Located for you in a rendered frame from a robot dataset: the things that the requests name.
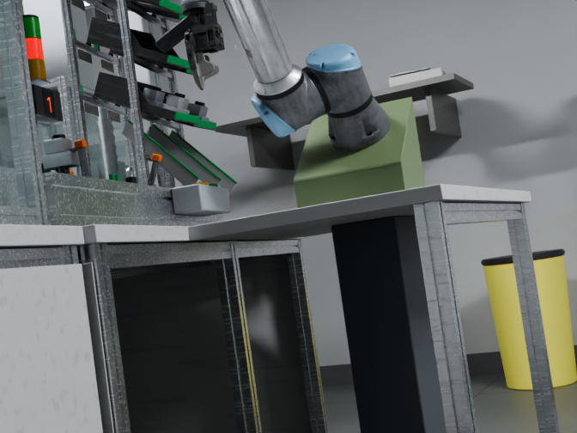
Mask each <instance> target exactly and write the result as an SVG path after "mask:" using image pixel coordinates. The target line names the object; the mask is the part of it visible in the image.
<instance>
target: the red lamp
mask: <svg viewBox="0 0 577 433"><path fill-rule="evenodd" d="M25 40H26V47H27V59H34V58H37V59H43V60H44V53H43V46H42V40H41V39H38V38H27V39H25Z"/></svg>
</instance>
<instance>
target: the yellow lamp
mask: <svg viewBox="0 0 577 433"><path fill-rule="evenodd" d="M28 67H29V74H30V81H31V80H35V79H43V80H46V67H45V61H44V60H43V59H37V58H34V59H28ZM46 81H47V80H46Z"/></svg>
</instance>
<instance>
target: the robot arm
mask: <svg viewBox="0 0 577 433"><path fill-rule="evenodd" d="M223 2H224V4H225V6H226V9H227V11H228V14H229V16H230V18H231V20H232V23H233V24H234V28H235V30H236V32H237V34H238V36H239V38H240V42H241V44H242V46H243V48H244V50H245V52H246V55H247V57H248V60H249V62H250V64H251V67H252V69H253V71H254V74H255V76H256V78H257V79H256V81H255V83H254V84H253V87H254V90H255V93H256V95H254V96H253V97H252V98H251V102H252V105H253V106H254V108H255V109H256V111H257V113H258V115H259V116H260V117H261V119H262V120H263V121H264V122H265V123H266V125H267V126H268V127H269V128H270V130H271V131H272V132H273V133H274V134H275V135H276V136H278V137H286V136H287V135H288V134H290V133H292V132H296V131H297V130H298V129H300V128H301V127H303V126H304V125H307V124H308V123H310V122H312V121H314V120H315V119H317V118H318V117H320V116H322V115H324V114H325V113H327V115H328V132H329V139H330V140H331V144H332V146H333V147H334V148H335V149H338V150H340V151H347V152H349V151H357V150H360V149H365V148H367V147H370V146H372V145H374V144H375V143H377V142H378V141H379V140H381V139H382V138H383V137H384V136H385V135H386V134H387V132H388V131H389V129H390V126H391V123H390V120H389V118H388V115H387V113H386V111H385V110H384V109H383V108H382V107H381V106H380V104H379V103H378V102H377V101H376V100H375V99H374V97H373V95H372V92H371V89H370V87H369V85H368V82H367V78H366V76H365V73H364V70H363V68H362V63H361V60H360V59H359V58H358V55H357V53H356V51H355V49H354V48H353V47H351V46H348V45H344V44H334V45H328V46H322V47H320V48H318V49H316V50H314V51H313V52H311V53H310V54H309V55H308V56H307V58H306V65H307V66H306V67H305V68H303V69H301V67H300V66H298V65H297V64H292V63H291V60H290V58H289V55H288V52H287V50H286V47H285V45H284V43H283V41H282V37H281V35H280V33H279V30H278V28H277V25H276V22H275V20H274V17H273V15H272V13H271V11H270V7H269V4H268V3H267V0H223ZM180 6H181V8H182V13H183V15H187V17H186V18H185V19H183V20H182V21H181V22H180V23H178V24H177V25H176V26H175V27H173V28H172V29H171V30H169V31H168V32H167V33H166V34H164V35H163V36H162V37H161V38H159V39H158V40H157V41H156V42H155V44H156V45H157V46H158V48H159V49H160V50H162V51H163V52H165V53H167V52H169V51H170V50H171V49H172V48H174V47H175V46H176V45H177V44H178V43H179V42H180V41H181V40H183V39H185V47H186V54H187V58H188V62H189V65H190V68H191V73H192V75H193V78H194V80H195V83H196V84H197V86H198V87H199V88H200V90H204V81H205V80H206V79H208V78H210V77H212V76H214V75H216V74H218V72H219V67H218V66H217V65H214V64H213V63H211V62H210V58H209V56H207V55H204V53H208V52H209V53H210V54H211V53H216V52H219V51H223V50H225V47H224V40H223V34H222V27H221V25H219V24H218V23H217V18H216V11H217V6H216V5H214V4H213V3H210V0H180ZM218 25H219V26H218ZM220 27H221V28H220ZM217 29H219V30H217Z"/></svg>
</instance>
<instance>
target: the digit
mask: <svg viewBox="0 0 577 433"><path fill-rule="evenodd" d="M42 92H43V98H44V105H45V112H46V114H47V115H50V116H53V117H56V114H55V107H54V100H53V93H52V92H51V91H48V90H44V89H42Z"/></svg>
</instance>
